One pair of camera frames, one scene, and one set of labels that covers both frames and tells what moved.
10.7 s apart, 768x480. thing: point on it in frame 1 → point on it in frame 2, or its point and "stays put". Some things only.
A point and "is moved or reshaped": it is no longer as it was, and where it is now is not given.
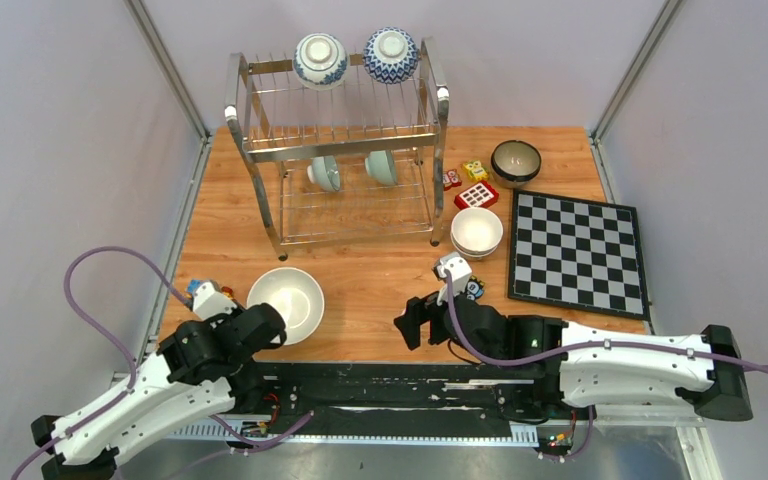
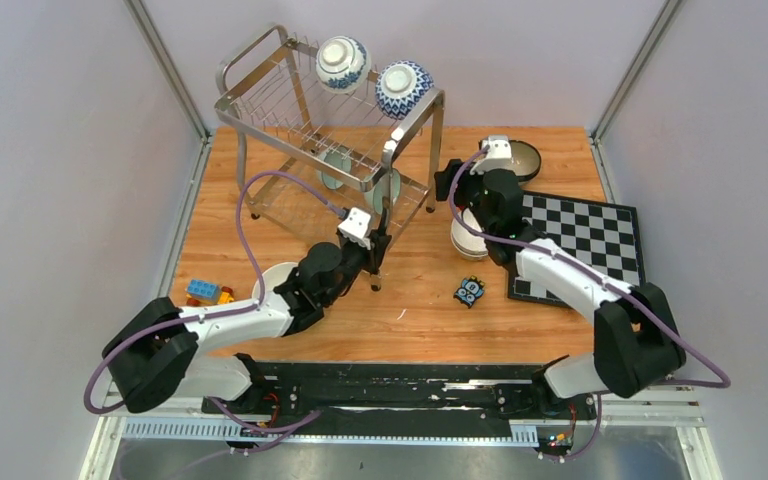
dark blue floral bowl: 515,161 stays put
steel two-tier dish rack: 359,161 is moved or reshaped
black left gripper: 238,313 → 374,256
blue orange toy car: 193,284 stays put
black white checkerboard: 577,253 stays put
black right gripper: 417,310 → 444,180
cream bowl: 476,231 stays put
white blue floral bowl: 320,61 → 342,64
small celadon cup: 381,165 → 387,187
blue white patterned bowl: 390,55 → 400,86
